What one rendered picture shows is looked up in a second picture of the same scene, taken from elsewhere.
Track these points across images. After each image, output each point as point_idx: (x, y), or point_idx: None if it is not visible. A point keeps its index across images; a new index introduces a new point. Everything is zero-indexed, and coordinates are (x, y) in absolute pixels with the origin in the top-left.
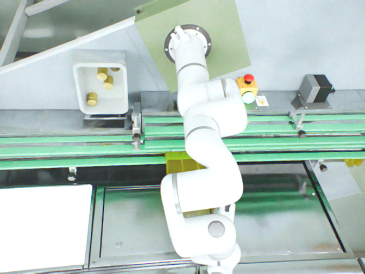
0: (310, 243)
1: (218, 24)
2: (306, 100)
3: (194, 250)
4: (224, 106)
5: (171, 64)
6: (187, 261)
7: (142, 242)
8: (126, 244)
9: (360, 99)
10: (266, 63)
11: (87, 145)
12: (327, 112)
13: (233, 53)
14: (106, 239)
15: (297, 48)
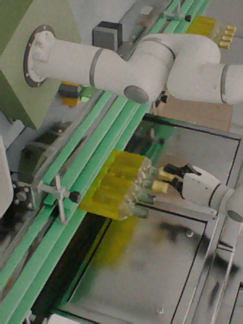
0: (224, 156)
1: (55, 11)
2: (113, 50)
3: None
4: (202, 47)
5: (32, 91)
6: (207, 254)
7: (167, 287)
8: (162, 303)
9: (132, 25)
10: None
11: (22, 271)
12: (134, 48)
13: (69, 35)
14: (145, 322)
15: (81, 7)
